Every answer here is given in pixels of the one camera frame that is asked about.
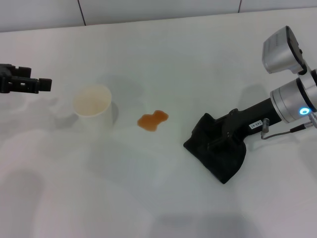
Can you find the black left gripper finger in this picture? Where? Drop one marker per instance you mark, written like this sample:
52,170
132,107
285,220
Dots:
45,85
23,72

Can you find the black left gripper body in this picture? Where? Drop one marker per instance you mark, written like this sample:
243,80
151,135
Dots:
5,79

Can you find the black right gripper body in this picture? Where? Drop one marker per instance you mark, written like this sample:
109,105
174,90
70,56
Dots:
250,114

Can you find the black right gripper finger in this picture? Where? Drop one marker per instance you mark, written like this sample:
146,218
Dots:
224,120
220,143

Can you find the dark blue rag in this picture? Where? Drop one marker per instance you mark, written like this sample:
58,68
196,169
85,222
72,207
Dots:
218,163

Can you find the white paper cup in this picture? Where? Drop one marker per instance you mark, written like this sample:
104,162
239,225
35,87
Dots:
92,100

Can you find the brown water stain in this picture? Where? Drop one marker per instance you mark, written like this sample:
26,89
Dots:
151,122

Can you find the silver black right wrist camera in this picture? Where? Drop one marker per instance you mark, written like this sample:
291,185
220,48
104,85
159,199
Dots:
280,52

